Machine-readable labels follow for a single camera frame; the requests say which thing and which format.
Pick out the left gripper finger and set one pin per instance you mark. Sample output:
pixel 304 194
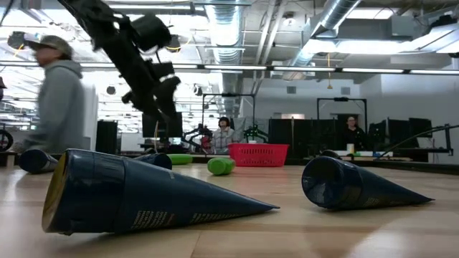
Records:
pixel 168 102
pixel 147 107

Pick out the green travel bottle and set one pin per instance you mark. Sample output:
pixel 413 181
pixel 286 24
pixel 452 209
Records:
pixel 181 159
pixel 219 166

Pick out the black background robot arm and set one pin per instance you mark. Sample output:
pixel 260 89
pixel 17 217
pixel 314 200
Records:
pixel 195 136

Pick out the green black background robot arm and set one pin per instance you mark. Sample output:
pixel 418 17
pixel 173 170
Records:
pixel 255 133

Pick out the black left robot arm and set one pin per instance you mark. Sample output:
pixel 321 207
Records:
pixel 118 43

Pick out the black computer monitor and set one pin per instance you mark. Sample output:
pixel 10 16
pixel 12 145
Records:
pixel 174 127

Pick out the black ceiling device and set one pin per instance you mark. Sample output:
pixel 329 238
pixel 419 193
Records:
pixel 175 44
pixel 16 40

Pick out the black cabinet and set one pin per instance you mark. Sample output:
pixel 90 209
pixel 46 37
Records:
pixel 106 137

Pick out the seated person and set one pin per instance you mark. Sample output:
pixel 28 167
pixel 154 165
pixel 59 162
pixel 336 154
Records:
pixel 224 138

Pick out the walking person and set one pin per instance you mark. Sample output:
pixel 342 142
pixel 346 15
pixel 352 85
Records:
pixel 59 104

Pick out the red plastic basket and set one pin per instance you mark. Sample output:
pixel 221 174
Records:
pixel 258 155

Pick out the black partition screen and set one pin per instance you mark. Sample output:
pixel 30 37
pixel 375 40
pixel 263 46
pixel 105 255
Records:
pixel 305 138

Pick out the black round wrapped puff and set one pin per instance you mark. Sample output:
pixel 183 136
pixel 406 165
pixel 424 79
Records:
pixel 330 154

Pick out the white cup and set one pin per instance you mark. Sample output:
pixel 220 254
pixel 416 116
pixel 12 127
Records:
pixel 350 148

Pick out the person at far desk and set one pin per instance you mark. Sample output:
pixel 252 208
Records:
pixel 354 134

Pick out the black background monitors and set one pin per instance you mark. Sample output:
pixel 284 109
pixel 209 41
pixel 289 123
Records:
pixel 401 130

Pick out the black metal stand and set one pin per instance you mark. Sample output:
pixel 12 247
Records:
pixel 447 139

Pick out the black background camera frame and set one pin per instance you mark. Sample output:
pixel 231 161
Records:
pixel 340 99
pixel 229 95

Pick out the silver ceiling duct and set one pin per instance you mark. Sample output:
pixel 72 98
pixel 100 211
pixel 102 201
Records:
pixel 227 32
pixel 322 25

